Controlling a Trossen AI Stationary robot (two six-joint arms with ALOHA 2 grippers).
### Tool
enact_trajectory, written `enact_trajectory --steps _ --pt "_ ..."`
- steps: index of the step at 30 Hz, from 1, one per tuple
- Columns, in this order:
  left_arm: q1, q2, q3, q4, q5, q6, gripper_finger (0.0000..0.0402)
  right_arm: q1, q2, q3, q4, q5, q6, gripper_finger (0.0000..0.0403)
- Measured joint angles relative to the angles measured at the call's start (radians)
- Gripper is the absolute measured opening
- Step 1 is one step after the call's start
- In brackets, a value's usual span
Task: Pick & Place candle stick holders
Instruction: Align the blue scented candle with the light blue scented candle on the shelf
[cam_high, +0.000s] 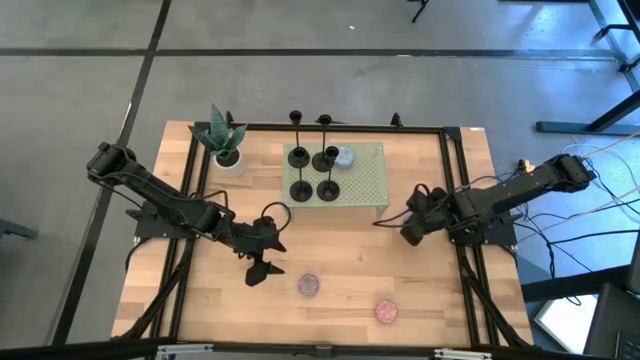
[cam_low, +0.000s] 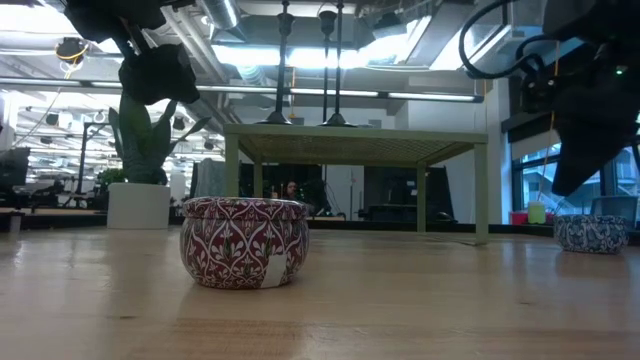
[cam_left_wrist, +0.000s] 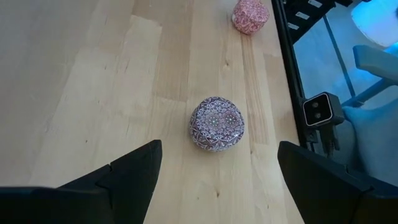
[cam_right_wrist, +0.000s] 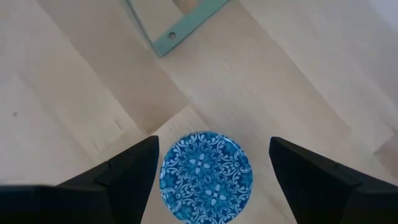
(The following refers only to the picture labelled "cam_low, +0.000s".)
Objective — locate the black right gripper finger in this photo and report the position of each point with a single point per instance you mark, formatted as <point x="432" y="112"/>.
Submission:
<point x="590" y="145"/>

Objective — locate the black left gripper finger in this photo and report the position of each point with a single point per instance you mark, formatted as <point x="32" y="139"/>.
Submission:
<point x="160" y="75"/>

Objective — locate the dark blue white candle tin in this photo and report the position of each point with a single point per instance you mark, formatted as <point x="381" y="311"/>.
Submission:
<point x="590" y="234"/>

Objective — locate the maroon white patterned candle tin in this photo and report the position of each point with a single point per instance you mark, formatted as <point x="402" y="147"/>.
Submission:
<point x="230" y="245"/>

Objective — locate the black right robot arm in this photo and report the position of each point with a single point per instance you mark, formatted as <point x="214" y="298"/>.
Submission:
<point x="590" y="17"/>

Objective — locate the green snake plant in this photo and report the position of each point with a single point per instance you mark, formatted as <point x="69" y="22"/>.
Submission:
<point x="137" y="150"/>

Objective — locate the pale green jar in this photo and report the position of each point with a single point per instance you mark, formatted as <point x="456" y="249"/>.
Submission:
<point x="536" y="212"/>

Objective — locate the red storage box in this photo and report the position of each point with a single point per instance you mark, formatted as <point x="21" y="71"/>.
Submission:
<point x="519" y="218"/>

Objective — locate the white round plant pot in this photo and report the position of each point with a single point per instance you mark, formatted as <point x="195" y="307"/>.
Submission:
<point x="137" y="205"/>

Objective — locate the black background monitor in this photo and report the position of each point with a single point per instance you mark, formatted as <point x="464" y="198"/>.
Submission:
<point x="272" y="177"/>

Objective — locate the long linear ceiling lamp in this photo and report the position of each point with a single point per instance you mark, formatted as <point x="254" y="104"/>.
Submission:
<point x="430" y="96"/>

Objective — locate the person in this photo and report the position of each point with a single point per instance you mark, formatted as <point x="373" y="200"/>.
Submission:
<point x="291" y="191"/>

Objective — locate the green perforated metal shelf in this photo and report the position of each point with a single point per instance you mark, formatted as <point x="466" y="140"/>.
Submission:
<point x="350" y="135"/>

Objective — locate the black background desk unit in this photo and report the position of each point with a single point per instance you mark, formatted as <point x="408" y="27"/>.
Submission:
<point x="395" y="192"/>

